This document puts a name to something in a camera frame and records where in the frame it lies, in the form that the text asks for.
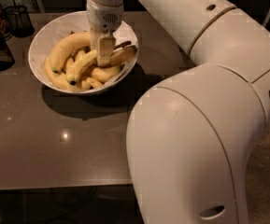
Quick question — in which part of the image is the white bowl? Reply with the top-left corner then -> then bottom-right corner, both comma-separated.
28,11 -> 138,95

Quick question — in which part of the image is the top yellow banana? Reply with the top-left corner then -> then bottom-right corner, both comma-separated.
49,32 -> 91,73

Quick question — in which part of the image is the bottom left yellow banana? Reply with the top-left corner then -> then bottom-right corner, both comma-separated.
45,58 -> 92,91

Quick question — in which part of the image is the small bottom yellow banana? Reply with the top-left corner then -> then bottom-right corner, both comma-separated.
80,76 -> 103,90

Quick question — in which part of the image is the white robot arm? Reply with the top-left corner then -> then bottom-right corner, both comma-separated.
87,0 -> 270,224

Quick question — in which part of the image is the lower right yellow banana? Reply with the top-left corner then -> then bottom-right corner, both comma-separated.
85,65 -> 121,83

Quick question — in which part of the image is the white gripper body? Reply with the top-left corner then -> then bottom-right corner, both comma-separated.
86,0 -> 123,49

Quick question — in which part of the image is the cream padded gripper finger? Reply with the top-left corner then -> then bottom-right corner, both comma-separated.
97,34 -> 116,67

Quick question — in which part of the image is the black mesh pen cup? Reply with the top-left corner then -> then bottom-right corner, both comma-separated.
4,6 -> 35,37

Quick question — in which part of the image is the long yellow banana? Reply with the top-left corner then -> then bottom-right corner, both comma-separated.
65,49 -> 97,85

